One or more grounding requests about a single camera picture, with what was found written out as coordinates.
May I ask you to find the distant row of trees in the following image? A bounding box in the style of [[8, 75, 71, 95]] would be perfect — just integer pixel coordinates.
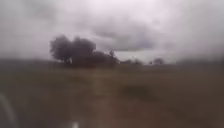
[[120, 57, 168, 66]]

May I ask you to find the clump of dark trees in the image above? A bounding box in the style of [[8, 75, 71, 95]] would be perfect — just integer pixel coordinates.
[[49, 34, 121, 66]]

